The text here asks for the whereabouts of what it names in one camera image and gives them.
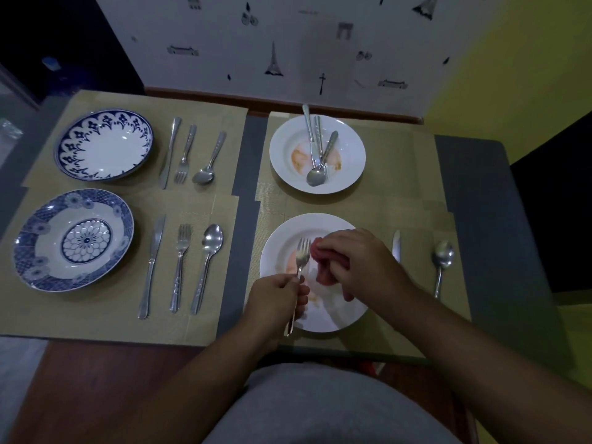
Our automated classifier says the brown wooden seat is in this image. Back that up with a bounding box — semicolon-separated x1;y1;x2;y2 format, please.
8;339;207;444

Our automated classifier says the person's right hand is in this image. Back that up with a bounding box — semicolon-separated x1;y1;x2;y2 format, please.
315;228;413;316

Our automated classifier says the blue geometric rim plate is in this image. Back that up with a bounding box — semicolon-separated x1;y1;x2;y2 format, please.
12;188;136;294

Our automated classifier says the red cleaning cloth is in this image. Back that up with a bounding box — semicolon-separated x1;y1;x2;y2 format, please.
310;235;344;287

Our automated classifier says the black furniture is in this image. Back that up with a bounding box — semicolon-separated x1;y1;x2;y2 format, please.
509;120;592;295

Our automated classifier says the blue water jug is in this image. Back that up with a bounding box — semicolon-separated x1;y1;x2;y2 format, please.
40;56;93;91

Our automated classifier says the silver water dispenser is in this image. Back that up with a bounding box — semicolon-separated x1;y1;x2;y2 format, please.
0;64;41;125

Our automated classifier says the steel fork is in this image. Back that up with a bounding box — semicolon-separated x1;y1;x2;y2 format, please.
168;224;193;315
314;115;327;174
282;237;312;339
173;123;199;185

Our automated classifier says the white plate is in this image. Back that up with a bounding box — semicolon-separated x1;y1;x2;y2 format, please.
258;212;370;334
268;114;367;196

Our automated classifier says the steel spoon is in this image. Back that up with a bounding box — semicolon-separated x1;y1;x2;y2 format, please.
190;223;224;316
430;240;456;301
191;131;228;186
305;130;339;188

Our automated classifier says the brown wooden baseboard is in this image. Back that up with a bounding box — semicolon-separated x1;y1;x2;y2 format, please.
143;86;425;126

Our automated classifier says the beige woven placemat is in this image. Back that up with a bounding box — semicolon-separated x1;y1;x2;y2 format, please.
243;198;473;362
0;187;241;347
255;110;448;216
22;89;250;198

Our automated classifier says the person's grey shirt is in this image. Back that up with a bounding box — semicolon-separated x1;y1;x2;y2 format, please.
202;363;462;444

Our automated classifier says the person's left hand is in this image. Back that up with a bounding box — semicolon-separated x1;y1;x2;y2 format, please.
242;274;311;355

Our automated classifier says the blue floral rim plate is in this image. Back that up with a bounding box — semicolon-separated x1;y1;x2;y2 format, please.
54;109;155;183

